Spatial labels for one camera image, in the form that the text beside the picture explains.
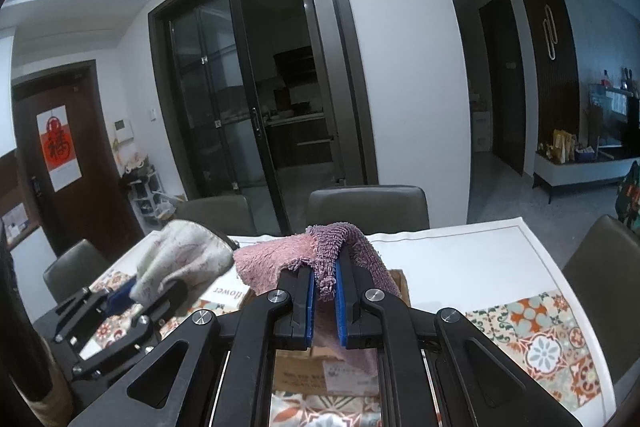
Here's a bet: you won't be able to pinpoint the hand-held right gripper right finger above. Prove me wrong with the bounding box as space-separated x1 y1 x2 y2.
335 257 583 427

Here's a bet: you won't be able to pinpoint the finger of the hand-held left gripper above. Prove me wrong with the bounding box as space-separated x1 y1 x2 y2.
70 282 191 380
52 279 141 344

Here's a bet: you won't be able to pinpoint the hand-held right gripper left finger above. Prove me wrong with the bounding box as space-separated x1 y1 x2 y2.
67 267 317 427

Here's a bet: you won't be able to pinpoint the cream patterned cloth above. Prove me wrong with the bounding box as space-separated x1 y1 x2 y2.
131 219 236 304

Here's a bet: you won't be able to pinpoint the brown cardboard box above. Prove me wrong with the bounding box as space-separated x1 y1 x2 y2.
239 268 412 398

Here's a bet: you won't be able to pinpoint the pink purple terry towel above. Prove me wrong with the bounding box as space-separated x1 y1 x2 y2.
233 221 402 378

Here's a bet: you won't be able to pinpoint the person's left forearm cream sleeve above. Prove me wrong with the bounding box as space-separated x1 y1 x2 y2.
30 339 76 427

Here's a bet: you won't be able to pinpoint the grey dining chair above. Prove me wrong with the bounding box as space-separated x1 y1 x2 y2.
42 239 112 305
306 185 431 235
560 214 640 388
172 194 258 238

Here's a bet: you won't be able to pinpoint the white shoe rack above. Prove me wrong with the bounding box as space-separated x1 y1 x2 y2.
127 172 177 231

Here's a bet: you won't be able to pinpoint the dark wooden door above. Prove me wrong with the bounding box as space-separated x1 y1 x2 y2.
11 61 143 258

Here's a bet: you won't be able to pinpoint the tile patterned tablecloth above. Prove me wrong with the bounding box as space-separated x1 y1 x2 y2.
75 216 618 427

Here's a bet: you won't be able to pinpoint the clutter on shoe rack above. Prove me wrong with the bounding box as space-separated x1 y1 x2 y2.
122 153 157 182

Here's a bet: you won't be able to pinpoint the red and white door poster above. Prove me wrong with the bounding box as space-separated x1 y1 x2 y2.
36 105 82 193

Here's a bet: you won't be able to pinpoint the kitchen counter cabinet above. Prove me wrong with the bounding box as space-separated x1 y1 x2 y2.
264 109 335 168

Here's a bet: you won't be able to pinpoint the dark framed sliding glass door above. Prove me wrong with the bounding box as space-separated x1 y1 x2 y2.
148 0 380 204

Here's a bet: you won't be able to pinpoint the stacked white hallway boxes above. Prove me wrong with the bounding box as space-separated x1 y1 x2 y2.
469 96 494 154

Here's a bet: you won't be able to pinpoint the paper bags on cabinet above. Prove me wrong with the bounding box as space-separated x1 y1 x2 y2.
549 129 577 164

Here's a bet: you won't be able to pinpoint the white low media cabinet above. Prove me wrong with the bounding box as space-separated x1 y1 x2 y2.
532 146 640 204

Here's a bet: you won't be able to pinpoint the dark hallway door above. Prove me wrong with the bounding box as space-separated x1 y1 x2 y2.
478 0 527 178

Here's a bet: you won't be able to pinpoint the colourful hanging bag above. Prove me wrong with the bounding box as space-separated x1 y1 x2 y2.
616 159 640 229

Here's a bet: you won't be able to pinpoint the silver looped wall ornament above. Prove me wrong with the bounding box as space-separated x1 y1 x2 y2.
542 4 562 60

